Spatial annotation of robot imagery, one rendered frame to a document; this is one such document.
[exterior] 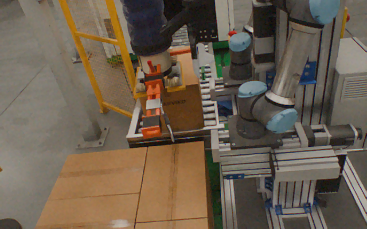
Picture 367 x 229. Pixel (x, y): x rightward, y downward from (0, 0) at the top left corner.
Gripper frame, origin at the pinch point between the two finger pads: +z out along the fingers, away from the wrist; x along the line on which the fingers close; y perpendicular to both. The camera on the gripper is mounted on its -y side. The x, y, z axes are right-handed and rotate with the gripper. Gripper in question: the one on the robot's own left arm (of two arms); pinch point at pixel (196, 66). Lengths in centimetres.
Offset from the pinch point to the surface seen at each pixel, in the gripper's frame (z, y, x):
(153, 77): 30, -27, 49
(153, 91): 30, -25, 36
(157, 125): 29.2, -19.4, 9.5
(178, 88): 43, -17, 57
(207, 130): 92, -6, 77
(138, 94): 43, -39, 55
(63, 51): 52, -125, 150
